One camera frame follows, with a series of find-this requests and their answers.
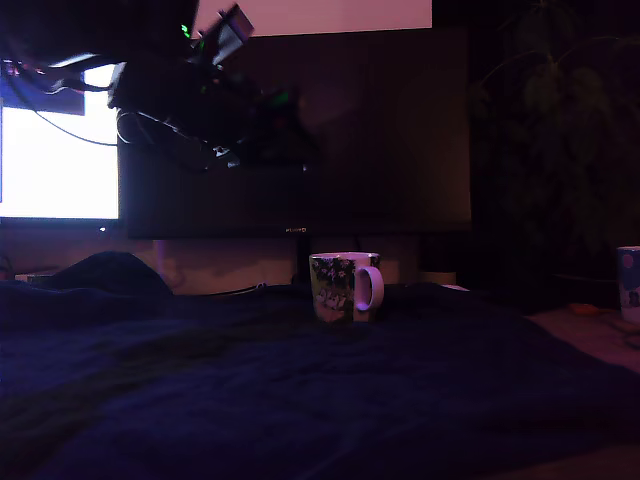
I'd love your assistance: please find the dark wide computer monitor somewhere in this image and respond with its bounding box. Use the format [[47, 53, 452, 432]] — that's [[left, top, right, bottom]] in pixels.
[[119, 27, 474, 241]]

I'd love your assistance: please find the black monitor stand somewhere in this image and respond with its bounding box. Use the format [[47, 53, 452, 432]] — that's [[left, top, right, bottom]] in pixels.
[[293, 237, 314, 286]]

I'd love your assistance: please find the white floral print mug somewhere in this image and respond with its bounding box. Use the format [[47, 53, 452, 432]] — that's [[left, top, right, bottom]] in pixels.
[[308, 252, 385, 325]]

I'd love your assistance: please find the lit computer monitor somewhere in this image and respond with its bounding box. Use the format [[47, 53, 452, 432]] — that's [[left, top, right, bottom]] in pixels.
[[0, 59, 124, 234]]

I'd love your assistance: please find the green leafy house plant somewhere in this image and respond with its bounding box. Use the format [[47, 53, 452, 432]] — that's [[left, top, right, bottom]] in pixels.
[[469, 0, 640, 261]]

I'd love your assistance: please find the dark blue table cloth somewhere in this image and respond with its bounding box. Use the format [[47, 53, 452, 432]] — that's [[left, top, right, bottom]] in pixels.
[[0, 251, 640, 480]]

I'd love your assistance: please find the pale mug with dots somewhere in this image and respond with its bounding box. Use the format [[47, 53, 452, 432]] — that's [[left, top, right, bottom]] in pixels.
[[615, 246, 640, 326]]

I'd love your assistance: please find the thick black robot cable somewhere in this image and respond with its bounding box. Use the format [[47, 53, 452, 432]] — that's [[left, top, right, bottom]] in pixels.
[[119, 110, 241, 171]]

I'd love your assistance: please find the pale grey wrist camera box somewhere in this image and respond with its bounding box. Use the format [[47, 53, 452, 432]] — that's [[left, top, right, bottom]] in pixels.
[[199, 3, 255, 69]]

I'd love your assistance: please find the grey desk cable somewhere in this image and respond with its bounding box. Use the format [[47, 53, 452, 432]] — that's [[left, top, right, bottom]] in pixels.
[[199, 282, 269, 297]]

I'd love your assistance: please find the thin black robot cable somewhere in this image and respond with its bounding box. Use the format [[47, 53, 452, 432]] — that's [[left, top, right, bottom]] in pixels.
[[32, 107, 121, 147]]

